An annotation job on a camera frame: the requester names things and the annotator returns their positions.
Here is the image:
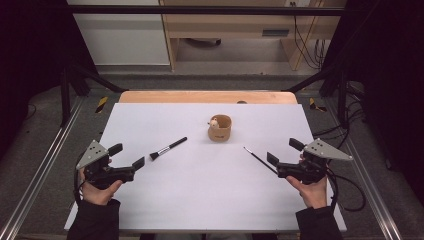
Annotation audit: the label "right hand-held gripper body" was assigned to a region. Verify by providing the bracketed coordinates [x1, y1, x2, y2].
[275, 138, 354, 185]

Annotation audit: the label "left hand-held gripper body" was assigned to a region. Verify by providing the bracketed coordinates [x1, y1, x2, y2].
[75, 139, 137, 190]

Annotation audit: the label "thin black makeup brush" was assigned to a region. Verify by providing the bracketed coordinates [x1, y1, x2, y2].
[243, 146, 279, 176]

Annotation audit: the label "wide black makeup brush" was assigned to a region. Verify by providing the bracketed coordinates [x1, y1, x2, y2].
[149, 136, 188, 162]

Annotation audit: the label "wooden brush holder cup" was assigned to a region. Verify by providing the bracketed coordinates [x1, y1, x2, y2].
[207, 114, 233, 143]

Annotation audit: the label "person's left hand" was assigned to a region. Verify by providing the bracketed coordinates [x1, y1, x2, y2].
[78, 159, 124, 206]

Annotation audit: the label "person's right hand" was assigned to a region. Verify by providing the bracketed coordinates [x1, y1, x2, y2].
[285, 175, 329, 210]

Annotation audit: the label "black metal stand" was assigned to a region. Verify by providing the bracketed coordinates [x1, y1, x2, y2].
[283, 64, 349, 129]
[59, 63, 129, 128]

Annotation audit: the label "white board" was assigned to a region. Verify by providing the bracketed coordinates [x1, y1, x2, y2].
[63, 102, 348, 233]

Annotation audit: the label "wooden table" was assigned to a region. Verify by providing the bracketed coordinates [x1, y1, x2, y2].
[118, 90, 299, 105]

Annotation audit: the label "white cabinet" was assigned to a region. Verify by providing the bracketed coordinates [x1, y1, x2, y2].
[66, 0, 171, 67]

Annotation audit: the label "black curtain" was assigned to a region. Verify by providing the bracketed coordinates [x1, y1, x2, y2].
[0, 0, 98, 161]
[319, 0, 424, 201]

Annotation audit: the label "grey rectangular desk panel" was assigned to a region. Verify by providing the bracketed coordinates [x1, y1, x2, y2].
[262, 29, 290, 38]

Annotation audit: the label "light wooden desk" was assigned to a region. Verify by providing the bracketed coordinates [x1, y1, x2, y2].
[159, 0, 348, 73]

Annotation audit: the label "black crossbar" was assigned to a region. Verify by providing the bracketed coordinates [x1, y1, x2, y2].
[64, 4, 348, 17]

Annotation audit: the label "black floor cables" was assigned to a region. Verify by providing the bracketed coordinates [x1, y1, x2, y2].
[311, 99, 366, 151]

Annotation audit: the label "yellow-handled tool right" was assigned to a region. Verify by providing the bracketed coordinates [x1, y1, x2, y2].
[308, 97, 328, 113]

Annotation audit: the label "yellow-handled tool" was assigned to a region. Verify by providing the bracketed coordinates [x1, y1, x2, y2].
[308, 97, 328, 113]
[94, 95, 110, 114]

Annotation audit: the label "yellow-handled tool left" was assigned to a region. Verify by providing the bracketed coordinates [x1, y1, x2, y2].
[94, 95, 110, 114]

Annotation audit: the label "right hand-held gripper cable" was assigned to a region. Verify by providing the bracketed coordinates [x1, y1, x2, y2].
[324, 166, 339, 214]

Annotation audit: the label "aluminium rail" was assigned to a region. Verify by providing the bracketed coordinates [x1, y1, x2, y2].
[324, 98, 404, 240]
[0, 96, 86, 240]

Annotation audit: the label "looped black floor cable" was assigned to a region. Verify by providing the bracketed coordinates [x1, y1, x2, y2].
[333, 173, 367, 213]

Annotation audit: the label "hanging black cables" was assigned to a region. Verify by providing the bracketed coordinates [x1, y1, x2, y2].
[289, 1, 329, 71]

